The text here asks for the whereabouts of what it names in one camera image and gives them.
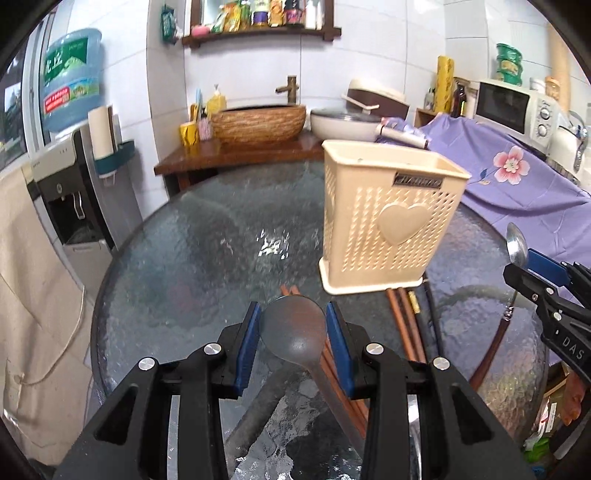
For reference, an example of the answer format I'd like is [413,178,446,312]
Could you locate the metal spoon with brown handle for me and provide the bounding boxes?
[469,222,529,391]

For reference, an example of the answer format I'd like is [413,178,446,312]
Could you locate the black chopstick with silver band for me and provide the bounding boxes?
[423,273,445,357]

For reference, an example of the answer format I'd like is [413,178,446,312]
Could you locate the black chopstick with gold band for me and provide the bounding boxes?
[408,290,421,316]

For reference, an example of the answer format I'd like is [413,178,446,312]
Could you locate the brown chopstick near holder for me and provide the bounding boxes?
[386,289,418,361]

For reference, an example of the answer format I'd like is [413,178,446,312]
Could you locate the round glass table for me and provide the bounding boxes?
[91,158,551,480]

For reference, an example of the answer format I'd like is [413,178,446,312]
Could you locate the purple floral cloth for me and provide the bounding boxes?
[375,115,590,266]

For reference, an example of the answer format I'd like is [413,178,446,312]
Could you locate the white kettle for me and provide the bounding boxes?
[546,111,590,189]

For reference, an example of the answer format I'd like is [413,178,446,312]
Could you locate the beige perforated utensil holder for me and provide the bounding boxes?
[318,140,471,295]

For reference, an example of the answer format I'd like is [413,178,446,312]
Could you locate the white microwave oven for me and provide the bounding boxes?
[474,80,572,155]

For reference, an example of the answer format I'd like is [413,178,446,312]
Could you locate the beige hanging cloth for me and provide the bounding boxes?
[1,169,93,465]

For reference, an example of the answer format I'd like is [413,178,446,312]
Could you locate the white water dispenser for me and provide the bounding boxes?
[32,122,142,299]

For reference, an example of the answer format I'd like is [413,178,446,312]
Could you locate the dark sauce bottle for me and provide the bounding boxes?
[451,83,467,118]

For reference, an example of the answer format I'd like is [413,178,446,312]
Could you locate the dark wooden counter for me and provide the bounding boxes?
[153,131,324,191]

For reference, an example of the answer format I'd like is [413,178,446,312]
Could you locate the tall beige rolled mat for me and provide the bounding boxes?
[547,23,571,110]

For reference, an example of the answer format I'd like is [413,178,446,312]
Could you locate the green stacked bowls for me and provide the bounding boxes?
[495,43,523,86]

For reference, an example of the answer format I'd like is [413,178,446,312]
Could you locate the teal paper towel holder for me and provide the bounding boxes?
[94,140,135,178]

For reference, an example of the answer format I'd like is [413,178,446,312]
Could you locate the yellow mug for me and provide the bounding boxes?
[178,121,199,148]

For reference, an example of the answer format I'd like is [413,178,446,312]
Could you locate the pink patterned small bottle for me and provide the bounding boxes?
[197,109,213,142]

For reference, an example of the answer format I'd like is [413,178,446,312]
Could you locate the white frying pan with lid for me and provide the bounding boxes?
[310,109,429,149]

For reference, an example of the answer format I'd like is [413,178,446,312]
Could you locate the yellow rolled mat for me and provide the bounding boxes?
[434,56,455,113]

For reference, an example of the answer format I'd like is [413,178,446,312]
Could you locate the woven brown basin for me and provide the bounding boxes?
[211,105,307,145]

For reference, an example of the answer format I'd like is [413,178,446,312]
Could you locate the yellow soap dispenser bottle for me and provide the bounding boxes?
[205,84,226,117]

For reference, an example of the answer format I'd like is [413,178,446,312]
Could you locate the white brown rice cooker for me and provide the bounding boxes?
[342,79,410,119]

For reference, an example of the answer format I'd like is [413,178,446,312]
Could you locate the bronze faucet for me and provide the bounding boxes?
[276,76,298,105]

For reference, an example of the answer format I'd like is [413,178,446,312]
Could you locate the blue water bottle jug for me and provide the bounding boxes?
[41,28,104,133]

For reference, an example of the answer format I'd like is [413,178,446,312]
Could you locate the wooden framed wall shelf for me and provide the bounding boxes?
[180,0,343,48]

